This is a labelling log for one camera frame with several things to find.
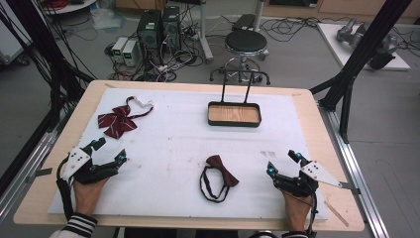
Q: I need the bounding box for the aluminium rail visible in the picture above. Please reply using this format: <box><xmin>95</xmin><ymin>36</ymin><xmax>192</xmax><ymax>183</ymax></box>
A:
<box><xmin>317</xmin><ymin>99</ymin><xmax>391</xmax><ymax>238</ymax></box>
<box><xmin>0</xmin><ymin>110</ymin><xmax>68</xmax><ymax>226</ymax></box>

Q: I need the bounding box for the striped dark red bow tie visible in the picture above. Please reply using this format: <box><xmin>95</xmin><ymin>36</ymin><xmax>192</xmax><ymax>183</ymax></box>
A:
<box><xmin>97</xmin><ymin>95</ymin><xmax>155</xmax><ymax>140</ymax></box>

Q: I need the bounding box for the light wooden table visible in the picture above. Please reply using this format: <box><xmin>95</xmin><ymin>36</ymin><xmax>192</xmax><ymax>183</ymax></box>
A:
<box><xmin>13</xmin><ymin>79</ymin><xmax>366</xmax><ymax>232</ymax></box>

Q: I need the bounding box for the flat black box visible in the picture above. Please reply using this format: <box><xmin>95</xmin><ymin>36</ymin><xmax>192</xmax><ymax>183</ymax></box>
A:
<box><xmin>232</xmin><ymin>13</ymin><xmax>258</xmax><ymax>32</ymax></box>

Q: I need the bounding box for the tangle of floor cables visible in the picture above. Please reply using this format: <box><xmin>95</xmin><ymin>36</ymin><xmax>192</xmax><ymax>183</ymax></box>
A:
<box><xmin>104</xmin><ymin>6</ymin><xmax>212</xmax><ymax>83</ymax></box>

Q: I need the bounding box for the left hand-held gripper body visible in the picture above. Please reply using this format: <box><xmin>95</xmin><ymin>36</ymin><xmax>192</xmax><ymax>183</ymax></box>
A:
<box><xmin>61</xmin><ymin>146</ymin><xmax>119</xmax><ymax>185</ymax></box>

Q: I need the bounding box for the black computer tower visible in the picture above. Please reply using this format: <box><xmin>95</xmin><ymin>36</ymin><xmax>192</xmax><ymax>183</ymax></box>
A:
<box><xmin>160</xmin><ymin>5</ymin><xmax>182</xmax><ymax>54</ymax></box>
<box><xmin>136</xmin><ymin>9</ymin><xmax>163</xmax><ymax>65</ymax></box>

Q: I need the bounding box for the black frame post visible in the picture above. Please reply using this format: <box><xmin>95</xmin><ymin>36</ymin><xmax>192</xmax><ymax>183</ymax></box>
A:
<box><xmin>0</xmin><ymin>0</ymin><xmax>96</xmax><ymax>134</ymax></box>
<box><xmin>309</xmin><ymin>0</ymin><xmax>414</xmax><ymax>145</ymax></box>

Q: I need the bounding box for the black rack with wooden tray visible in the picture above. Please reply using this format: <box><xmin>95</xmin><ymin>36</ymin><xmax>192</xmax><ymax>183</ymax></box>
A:
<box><xmin>207</xmin><ymin>69</ymin><xmax>271</xmax><ymax>128</ymax></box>

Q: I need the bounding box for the person's right hand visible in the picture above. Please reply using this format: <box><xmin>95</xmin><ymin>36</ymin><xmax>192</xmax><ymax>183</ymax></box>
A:
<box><xmin>281</xmin><ymin>189</ymin><xmax>313</xmax><ymax>232</ymax></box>

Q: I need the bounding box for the clear plastic bag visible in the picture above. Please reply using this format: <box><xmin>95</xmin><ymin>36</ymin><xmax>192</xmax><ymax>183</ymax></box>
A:
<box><xmin>89</xmin><ymin>7</ymin><xmax>127</xmax><ymax>32</ymax></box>

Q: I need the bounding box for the left hand-held gripper cable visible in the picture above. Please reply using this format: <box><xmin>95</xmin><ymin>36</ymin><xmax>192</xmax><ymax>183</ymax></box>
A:
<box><xmin>55</xmin><ymin>158</ymin><xmax>75</xmax><ymax>221</ymax></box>

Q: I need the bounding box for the person's left hand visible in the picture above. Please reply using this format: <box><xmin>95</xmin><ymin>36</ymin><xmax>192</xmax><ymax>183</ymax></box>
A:
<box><xmin>72</xmin><ymin>177</ymin><xmax>110</xmax><ymax>217</ymax></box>

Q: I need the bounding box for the thin wooden stick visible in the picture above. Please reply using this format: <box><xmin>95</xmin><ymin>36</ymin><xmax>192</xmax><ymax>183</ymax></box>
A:
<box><xmin>324</xmin><ymin>199</ymin><xmax>350</xmax><ymax>228</ymax></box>

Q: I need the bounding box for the round white table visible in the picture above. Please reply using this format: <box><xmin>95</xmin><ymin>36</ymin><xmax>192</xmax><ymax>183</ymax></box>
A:
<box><xmin>42</xmin><ymin>0</ymin><xmax>98</xmax><ymax>16</ymax></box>

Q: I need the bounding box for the grey metal stand leg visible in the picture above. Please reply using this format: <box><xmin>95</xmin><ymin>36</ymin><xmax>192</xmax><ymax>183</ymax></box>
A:
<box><xmin>197</xmin><ymin>0</ymin><xmax>215</xmax><ymax>64</ymax></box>

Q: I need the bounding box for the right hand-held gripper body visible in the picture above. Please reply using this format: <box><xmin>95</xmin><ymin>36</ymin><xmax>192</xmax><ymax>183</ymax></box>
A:
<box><xmin>272</xmin><ymin>160</ymin><xmax>344</xmax><ymax>198</ymax></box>

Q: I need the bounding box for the grey metal bracket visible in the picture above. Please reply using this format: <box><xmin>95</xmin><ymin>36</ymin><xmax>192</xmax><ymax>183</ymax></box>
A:
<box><xmin>338</xmin><ymin>180</ymin><xmax>362</xmax><ymax>196</ymax></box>
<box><xmin>25</xmin><ymin>167</ymin><xmax>53</xmax><ymax>184</ymax></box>

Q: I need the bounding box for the plain dark red bow tie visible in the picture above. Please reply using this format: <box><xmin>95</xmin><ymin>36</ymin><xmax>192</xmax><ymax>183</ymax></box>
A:
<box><xmin>199</xmin><ymin>154</ymin><xmax>241</xmax><ymax>203</ymax></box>

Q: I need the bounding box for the grey power supply unit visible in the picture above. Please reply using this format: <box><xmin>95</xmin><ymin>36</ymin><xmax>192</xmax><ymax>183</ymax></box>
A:
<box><xmin>121</xmin><ymin>39</ymin><xmax>142</xmax><ymax>68</ymax></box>
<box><xmin>111</xmin><ymin>36</ymin><xmax>129</xmax><ymax>63</ymax></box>

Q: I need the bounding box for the black round stool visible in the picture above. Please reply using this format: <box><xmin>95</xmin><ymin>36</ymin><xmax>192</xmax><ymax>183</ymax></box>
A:
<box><xmin>209</xmin><ymin>29</ymin><xmax>270</xmax><ymax>84</ymax></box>

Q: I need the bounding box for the white floor board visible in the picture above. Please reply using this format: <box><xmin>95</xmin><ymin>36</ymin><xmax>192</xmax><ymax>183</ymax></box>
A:
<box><xmin>316</xmin><ymin>22</ymin><xmax>412</xmax><ymax>71</ymax></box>

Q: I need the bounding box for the white foam mat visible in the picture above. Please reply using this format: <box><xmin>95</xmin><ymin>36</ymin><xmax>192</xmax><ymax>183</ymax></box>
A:
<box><xmin>48</xmin><ymin>87</ymin><xmax>330</xmax><ymax>222</ymax></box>

